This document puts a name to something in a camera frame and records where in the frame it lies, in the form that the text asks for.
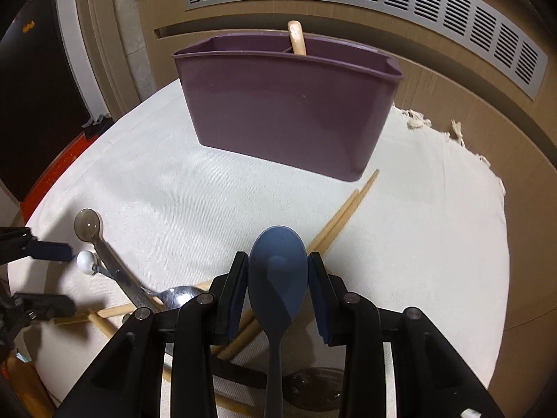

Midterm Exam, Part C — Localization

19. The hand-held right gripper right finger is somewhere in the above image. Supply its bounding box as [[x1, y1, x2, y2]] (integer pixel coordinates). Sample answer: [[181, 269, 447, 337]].
[[307, 253, 508, 418]]

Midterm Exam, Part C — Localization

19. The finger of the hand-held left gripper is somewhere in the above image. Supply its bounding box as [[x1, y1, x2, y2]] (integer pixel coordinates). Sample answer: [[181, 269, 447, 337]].
[[0, 226, 73, 266], [0, 293, 77, 328]]

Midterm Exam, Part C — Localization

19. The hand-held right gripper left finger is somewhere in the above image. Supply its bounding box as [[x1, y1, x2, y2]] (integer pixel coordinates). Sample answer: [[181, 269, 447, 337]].
[[54, 250, 250, 418]]

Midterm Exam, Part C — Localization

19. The white ball-tipped utensil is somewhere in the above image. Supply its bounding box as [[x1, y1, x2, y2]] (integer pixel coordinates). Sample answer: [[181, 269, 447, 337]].
[[76, 251, 115, 278]]

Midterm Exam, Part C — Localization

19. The dark blue spoon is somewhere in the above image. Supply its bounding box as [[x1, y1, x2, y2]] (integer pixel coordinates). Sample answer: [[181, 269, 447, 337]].
[[248, 225, 309, 418]]

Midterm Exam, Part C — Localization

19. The purple utensil holder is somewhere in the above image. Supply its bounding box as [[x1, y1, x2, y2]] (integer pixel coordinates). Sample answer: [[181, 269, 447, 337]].
[[171, 35, 404, 182]]

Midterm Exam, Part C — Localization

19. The shiny metal spoon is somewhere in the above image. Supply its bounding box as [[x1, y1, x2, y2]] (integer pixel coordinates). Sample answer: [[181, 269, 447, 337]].
[[150, 285, 200, 311]]

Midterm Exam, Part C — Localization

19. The dark translucent spoon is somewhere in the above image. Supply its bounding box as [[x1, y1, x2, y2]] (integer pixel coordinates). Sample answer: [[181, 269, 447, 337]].
[[209, 359, 349, 412]]

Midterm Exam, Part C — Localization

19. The orange panel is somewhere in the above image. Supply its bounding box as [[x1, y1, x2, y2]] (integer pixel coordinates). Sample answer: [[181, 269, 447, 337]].
[[19, 131, 94, 223]]

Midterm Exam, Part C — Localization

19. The white cloth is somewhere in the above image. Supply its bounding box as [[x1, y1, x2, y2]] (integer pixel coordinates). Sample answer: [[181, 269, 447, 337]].
[[6, 80, 511, 418]]

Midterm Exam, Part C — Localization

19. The black clip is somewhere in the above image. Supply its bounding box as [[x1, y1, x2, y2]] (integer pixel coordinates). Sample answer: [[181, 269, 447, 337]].
[[83, 113, 110, 140]]

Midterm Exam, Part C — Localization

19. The dark glass door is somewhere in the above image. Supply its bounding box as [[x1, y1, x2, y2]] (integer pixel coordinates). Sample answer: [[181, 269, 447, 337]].
[[0, 0, 109, 203]]

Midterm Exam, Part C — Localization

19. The long grey vent grille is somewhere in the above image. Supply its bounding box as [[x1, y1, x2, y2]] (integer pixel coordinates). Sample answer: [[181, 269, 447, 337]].
[[182, 0, 549, 101]]

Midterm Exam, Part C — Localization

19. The wooden utensil handle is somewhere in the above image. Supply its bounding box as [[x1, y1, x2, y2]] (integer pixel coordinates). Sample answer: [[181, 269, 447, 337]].
[[287, 20, 307, 56]]

